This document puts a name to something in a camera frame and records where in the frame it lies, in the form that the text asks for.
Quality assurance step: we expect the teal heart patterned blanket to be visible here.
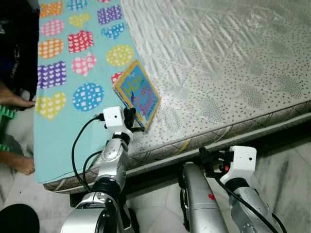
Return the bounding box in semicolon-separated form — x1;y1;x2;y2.
33;0;166;184

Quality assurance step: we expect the grey patterned mattress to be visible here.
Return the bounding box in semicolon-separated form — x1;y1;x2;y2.
44;0;311;195

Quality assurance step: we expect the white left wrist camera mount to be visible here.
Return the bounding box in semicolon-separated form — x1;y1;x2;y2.
103;107;128;132

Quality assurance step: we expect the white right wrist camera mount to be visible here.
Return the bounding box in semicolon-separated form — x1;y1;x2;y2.
220;146;257;186

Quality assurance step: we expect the dark bed frame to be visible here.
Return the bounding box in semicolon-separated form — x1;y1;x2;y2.
68;119;311;207

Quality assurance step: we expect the orange blue children's book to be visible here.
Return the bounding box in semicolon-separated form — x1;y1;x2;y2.
112;60;162;131

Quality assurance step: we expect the green plastic stool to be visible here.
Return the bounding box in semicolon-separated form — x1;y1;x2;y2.
0;106;19;152

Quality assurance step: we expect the silver robot right leg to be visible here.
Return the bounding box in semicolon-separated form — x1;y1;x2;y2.
181;163;229;233

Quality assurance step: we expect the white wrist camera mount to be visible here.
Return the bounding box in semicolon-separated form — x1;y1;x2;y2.
103;107;128;132
220;146;257;186

